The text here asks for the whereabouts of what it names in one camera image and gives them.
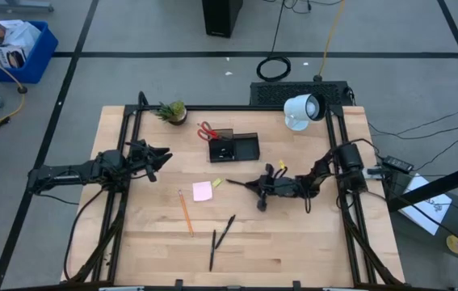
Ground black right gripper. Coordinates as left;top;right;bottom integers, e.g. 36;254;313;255
246;163;305;212

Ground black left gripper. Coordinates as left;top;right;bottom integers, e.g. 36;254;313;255
123;139;174;183

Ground pink sticky note pad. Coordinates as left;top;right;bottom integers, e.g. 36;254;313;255
191;180;214;202

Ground red handled scissors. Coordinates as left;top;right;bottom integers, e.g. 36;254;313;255
196;120;221;141

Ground yellow wooden pencil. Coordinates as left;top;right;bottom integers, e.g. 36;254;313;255
178;189;195;238

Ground black mesh desk organizer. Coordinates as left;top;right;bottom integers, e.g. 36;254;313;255
207;128;261;164

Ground small potted green plant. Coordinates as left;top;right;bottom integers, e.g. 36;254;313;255
150;99;188;127

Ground white spot lamp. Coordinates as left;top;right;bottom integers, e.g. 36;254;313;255
283;92;328;133

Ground black power adapter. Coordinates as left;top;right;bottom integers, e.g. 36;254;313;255
380;154;415;175

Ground black computer tower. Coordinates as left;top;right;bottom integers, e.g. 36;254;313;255
201;0;245;39

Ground blue plastic bin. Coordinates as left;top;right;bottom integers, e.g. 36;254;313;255
0;19;59;85

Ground white printed paper sheet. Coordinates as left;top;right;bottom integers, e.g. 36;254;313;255
397;172;454;237

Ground white printed carton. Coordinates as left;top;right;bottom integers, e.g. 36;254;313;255
0;44;28;70

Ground black diagonal beam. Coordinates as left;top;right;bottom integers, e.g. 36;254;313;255
387;157;458;213

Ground black aluminium table frame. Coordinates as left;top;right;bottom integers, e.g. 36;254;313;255
61;91;406;286

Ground yellow hanging cable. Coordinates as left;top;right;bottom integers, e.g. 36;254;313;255
313;0;349;83

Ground black hanging coiled cable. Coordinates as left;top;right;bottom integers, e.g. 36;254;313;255
255;0;293;83

